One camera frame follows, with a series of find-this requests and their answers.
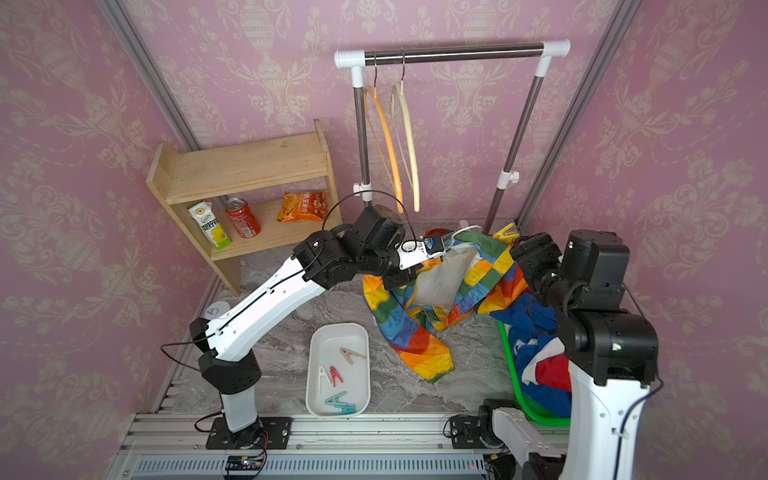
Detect rainbow striped jacket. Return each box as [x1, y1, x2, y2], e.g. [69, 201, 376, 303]
[363, 230, 527, 383]

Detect pink clothespin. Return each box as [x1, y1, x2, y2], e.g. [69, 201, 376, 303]
[339, 347, 367, 365]

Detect red clothespin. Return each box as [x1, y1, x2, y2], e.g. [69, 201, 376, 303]
[330, 366, 344, 387]

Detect blue red white jacket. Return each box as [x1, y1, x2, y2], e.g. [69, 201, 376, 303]
[492, 292, 572, 419]

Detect white clothespin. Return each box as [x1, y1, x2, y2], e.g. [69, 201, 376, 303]
[316, 364, 332, 396]

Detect wooden clothes hanger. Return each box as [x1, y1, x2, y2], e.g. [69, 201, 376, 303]
[364, 53, 405, 213]

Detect teal green clothespin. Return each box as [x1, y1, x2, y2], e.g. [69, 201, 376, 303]
[325, 391, 354, 409]

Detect blue clothespin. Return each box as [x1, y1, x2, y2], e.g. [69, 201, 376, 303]
[332, 403, 357, 415]

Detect cream white clothes hanger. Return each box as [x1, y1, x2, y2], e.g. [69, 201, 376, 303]
[390, 55, 421, 212]

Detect white wire clothes hanger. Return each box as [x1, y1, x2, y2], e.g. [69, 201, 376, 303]
[449, 224, 482, 240]

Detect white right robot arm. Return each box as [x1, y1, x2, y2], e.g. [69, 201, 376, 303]
[490, 230, 663, 479]

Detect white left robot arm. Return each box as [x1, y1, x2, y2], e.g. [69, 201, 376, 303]
[189, 205, 437, 433]

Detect white plastic tray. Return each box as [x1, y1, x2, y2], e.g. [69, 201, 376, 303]
[305, 323, 371, 418]

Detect orange snack bag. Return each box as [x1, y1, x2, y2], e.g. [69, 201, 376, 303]
[277, 192, 327, 223]

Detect wooden two-tier shelf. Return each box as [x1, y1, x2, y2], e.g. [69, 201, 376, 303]
[146, 119, 339, 296]

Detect green plastic basket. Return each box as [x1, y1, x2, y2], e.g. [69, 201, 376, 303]
[498, 323, 570, 428]

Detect red soda can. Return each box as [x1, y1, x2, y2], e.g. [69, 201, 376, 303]
[225, 197, 261, 239]

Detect green white juice carton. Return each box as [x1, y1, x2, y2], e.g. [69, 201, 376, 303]
[187, 201, 231, 251]

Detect metal clothes rack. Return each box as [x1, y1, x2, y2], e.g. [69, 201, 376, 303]
[334, 40, 572, 234]

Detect small circuit board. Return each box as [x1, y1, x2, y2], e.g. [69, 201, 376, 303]
[224, 456, 266, 474]

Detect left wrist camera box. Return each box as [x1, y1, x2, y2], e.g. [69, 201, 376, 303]
[397, 234, 446, 271]

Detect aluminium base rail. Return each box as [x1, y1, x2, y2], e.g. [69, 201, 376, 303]
[107, 413, 567, 479]

